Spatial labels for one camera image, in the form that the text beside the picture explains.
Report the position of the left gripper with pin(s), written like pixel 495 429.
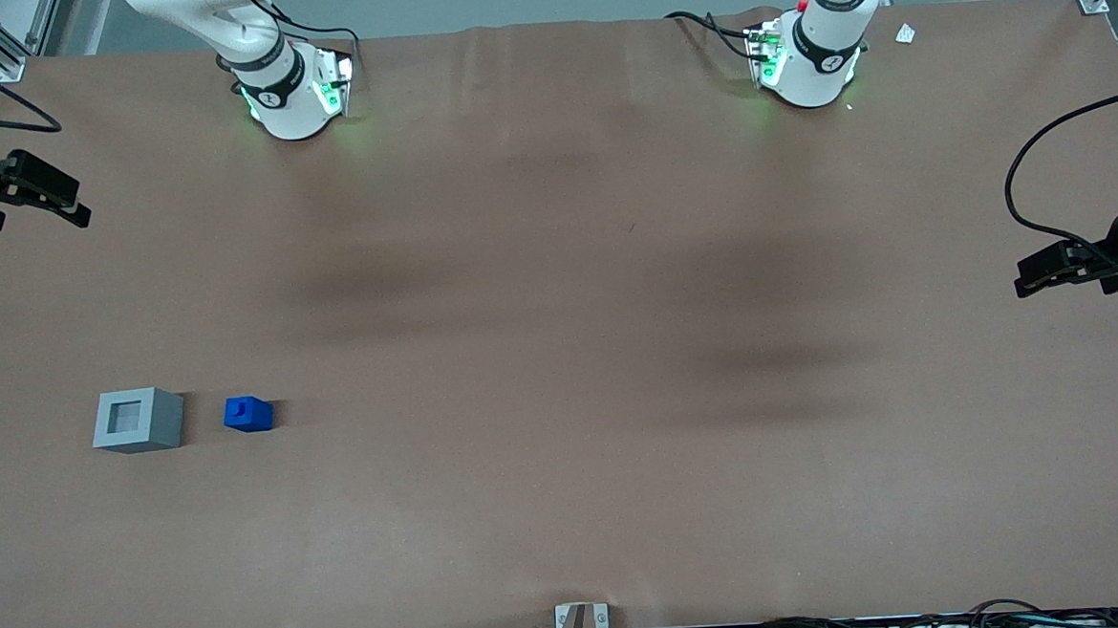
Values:
pixel 1116 248

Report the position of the blue cube part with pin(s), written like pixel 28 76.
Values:
pixel 250 413

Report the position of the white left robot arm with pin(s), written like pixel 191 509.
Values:
pixel 814 71

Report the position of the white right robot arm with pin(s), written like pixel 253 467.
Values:
pixel 290 108

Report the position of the gray square base block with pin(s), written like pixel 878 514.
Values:
pixel 163 426

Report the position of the small white paper scrap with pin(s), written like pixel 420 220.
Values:
pixel 905 34

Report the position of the brown table cover sheet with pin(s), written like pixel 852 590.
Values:
pixel 561 352

